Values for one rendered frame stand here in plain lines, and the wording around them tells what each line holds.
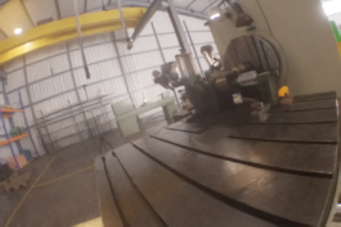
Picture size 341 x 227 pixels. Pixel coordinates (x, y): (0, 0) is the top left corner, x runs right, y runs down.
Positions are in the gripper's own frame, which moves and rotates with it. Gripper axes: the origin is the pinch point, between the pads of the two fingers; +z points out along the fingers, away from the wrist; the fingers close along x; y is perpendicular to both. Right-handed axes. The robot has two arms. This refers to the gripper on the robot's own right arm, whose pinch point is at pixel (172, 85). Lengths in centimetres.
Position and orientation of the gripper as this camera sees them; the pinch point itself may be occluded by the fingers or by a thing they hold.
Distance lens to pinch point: 130.5
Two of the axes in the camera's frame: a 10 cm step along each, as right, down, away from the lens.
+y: 8.2, -3.0, 4.8
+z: 5.7, 4.8, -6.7
